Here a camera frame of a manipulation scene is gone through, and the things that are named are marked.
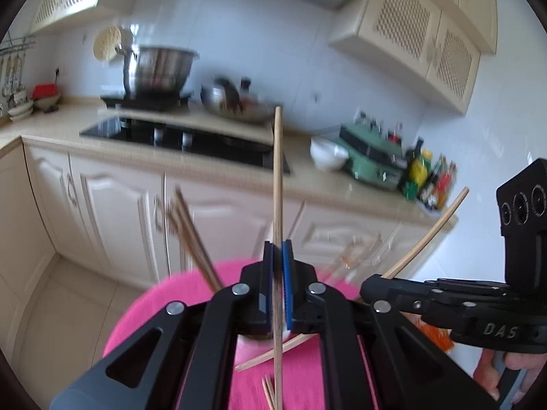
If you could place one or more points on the pink paper-wrapped cup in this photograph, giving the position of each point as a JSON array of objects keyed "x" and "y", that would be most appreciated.
[{"x": 256, "y": 336}]

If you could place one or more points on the cream lattice wall cabinets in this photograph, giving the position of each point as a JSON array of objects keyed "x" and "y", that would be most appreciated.
[{"x": 410, "y": 21}]

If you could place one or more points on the round pink table mat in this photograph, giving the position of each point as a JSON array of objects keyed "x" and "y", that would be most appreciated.
[{"x": 141, "y": 316}]

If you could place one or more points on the person's right hand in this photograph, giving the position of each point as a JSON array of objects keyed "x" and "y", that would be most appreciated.
[{"x": 485, "y": 371}]

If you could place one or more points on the white bowl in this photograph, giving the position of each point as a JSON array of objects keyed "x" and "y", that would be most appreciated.
[{"x": 327, "y": 153}]

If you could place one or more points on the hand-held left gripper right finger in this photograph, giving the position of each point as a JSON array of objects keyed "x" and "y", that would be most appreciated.
[{"x": 288, "y": 290}]

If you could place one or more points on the curved wooden chopstick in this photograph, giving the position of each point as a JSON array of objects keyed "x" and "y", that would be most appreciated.
[{"x": 436, "y": 221}]

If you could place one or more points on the stainless steel stock pot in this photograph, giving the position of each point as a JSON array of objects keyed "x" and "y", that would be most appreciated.
[{"x": 158, "y": 68}]

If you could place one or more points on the black glass cooktop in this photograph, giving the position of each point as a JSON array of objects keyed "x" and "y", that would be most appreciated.
[{"x": 141, "y": 130}]

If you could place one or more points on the patterned ceramic bowls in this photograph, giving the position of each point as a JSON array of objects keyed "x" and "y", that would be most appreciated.
[{"x": 19, "y": 109}]

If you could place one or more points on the orange plastic bag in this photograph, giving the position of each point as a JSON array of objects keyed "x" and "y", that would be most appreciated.
[{"x": 436, "y": 333}]

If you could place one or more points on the wall utensil rack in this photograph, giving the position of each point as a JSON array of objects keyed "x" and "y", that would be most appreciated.
[{"x": 13, "y": 64}]

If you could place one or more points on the beige kitchen countertop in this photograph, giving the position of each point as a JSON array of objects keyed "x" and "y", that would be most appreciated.
[{"x": 51, "y": 126}]

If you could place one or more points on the green countertop appliance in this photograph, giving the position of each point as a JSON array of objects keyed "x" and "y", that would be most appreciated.
[{"x": 371, "y": 158}]

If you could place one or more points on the cluster of condiment bottles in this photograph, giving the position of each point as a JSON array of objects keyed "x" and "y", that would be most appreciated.
[{"x": 427, "y": 175}]

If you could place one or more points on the straight bamboo chopstick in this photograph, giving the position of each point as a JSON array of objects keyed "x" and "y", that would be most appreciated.
[{"x": 277, "y": 179}]

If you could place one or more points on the steel wok with lid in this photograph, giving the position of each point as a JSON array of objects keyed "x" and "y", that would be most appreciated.
[{"x": 235, "y": 102}]

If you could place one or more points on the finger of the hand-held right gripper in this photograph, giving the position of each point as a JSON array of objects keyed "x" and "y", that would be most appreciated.
[
  {"x": 401, "y": 297},
  {"x": 466, "y": 285}
]

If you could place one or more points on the red lidded bowl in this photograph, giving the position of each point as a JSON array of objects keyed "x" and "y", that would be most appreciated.
[{"x": 45, "y": 92}]

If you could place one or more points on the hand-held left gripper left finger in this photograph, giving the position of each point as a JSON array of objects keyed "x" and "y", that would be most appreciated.
[{"x": 267, "y": 299}]

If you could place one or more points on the bunch of wooden chopsticks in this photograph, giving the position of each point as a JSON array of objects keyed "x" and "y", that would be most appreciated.
[{"x": 195, "y": 232}]

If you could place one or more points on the round bamboo skimmer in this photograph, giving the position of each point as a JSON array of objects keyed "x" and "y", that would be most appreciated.
[{"x": 107, "y": 42}]

